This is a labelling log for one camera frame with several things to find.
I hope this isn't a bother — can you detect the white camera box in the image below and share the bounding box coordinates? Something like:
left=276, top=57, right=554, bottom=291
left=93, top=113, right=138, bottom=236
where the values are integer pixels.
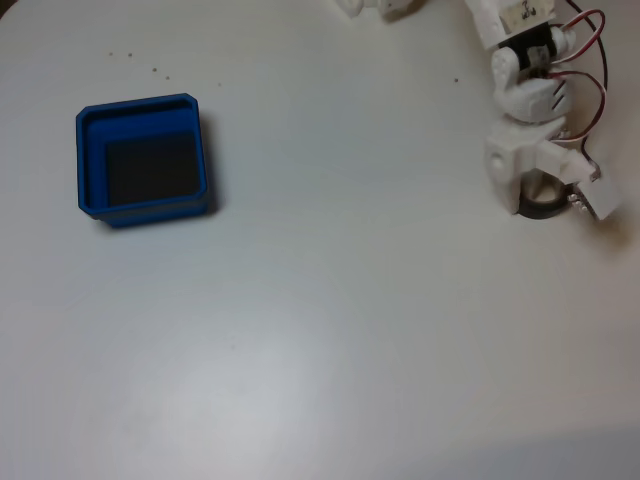
left=532, top=139, right=625, bottom=222

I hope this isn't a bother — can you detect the red white servo cable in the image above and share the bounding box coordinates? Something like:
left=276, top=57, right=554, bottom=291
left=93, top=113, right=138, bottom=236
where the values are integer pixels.
left=547, top=69, right=610, bottom=146
left=559, top=8, right=605, bottom=64

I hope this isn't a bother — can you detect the black tape roll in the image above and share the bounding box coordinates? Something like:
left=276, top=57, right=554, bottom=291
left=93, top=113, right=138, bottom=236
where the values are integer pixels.
left=514, top=177, right=572, bottom=222

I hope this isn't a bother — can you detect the blue square plastic box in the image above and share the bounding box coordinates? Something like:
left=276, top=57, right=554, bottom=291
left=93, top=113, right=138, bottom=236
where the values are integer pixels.
left=75, top=92, right=209, bottom=230

